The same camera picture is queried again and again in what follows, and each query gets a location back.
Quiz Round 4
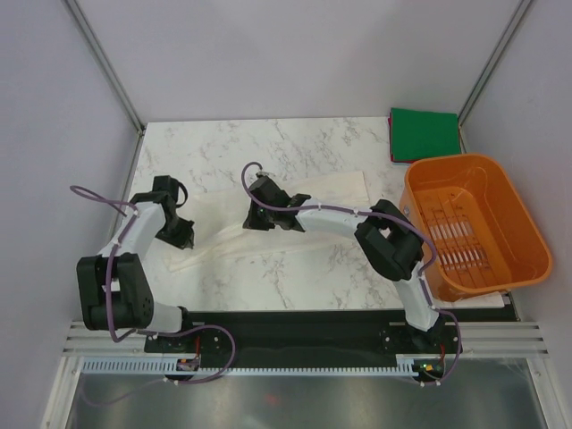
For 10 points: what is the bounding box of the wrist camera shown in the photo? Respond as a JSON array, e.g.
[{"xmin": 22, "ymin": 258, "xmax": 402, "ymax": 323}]
[
  {"xmin": 248, "ymin": 172, "xmax": 290, "ymax": 208},
  {"xmin": 153, "ymin": 175, "xmax": 189, "ymax": 208}
]

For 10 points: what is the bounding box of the folded red t-shirt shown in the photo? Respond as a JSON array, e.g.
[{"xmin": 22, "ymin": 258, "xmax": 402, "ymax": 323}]
[{"xmin": 388, "ymin": 113, "xmax": 394, "ymax": 162}]

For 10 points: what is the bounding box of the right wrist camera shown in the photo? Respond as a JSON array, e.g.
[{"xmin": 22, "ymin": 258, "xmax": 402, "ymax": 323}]
[{"xmin": 248, "ymin": 172, "xmax": 290, "ymax": 208}]

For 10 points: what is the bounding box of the white coca-cola t-shirt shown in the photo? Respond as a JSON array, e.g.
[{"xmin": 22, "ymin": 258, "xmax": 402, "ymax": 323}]
[{"xmin": 163, "ymin": 171, "xmax": 370, "ymax": 273}]

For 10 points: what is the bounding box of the left aluminium frame post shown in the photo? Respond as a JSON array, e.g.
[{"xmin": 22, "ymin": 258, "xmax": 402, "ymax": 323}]
[{"xmin": 62, "ymin": 0, "xmax": 147, "ymax": 135}]

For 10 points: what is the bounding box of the right aluminium frame post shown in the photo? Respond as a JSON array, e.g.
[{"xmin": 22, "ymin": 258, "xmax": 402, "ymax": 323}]
[{"xmin": 458, "ymin": 0, "xmax": 535, "ymax": 128}]

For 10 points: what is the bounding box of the folded green t-shirt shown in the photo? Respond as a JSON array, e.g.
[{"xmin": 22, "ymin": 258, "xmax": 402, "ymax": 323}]
[{"xmin": 390, "ymin": 108, "xmax": 461, "ymax": 164}]

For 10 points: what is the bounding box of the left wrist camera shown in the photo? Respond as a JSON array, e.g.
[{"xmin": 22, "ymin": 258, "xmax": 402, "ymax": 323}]
[{"xmin": 153, "ymin": 175, "xmax": 189, "ymax": 208}]

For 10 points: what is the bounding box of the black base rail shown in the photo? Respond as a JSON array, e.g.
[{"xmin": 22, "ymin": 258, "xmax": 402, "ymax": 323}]
[{"xmin": 142, "ymin": 307, "xmax": 466, "ymax": 372}]

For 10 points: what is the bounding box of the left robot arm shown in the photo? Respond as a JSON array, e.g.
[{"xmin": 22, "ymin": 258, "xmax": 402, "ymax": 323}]
[{"xmin": 71, "ymin": 185, "xmax": 197, "ymax": 351}]

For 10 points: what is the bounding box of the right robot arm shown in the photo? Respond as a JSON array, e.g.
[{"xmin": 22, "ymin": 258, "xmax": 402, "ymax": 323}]
[{"xmin": 243, "ymin": 194, "xmax": 444, "ymax": 352}]

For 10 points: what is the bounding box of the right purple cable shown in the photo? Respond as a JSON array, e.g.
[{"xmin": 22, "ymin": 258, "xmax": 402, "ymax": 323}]
[{"xmin": 240, "ymin": 161, "xmax": 462, "ymax": 388}]

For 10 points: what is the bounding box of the white slotted cable duct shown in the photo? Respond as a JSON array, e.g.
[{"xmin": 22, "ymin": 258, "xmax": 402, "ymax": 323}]
[{"xmin": 81, "ymin": 356, "xmax": 439, "ymax": 378}]

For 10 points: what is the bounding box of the aluminium frame post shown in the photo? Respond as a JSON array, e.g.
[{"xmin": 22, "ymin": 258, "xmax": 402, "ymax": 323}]
[
  {"xmin": 62, "ymin": 0, "xmax": 147, "ymax": 135},
  {"xmin": 458, "ymin": 0, "xmax": 535, "ymax": 128}
]

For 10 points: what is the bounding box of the orange plastic basket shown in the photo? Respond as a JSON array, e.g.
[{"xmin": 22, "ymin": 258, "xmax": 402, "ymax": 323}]
[{"xmin": 400, "ymin": 154, "xmax": 553, "ymax": 302}]

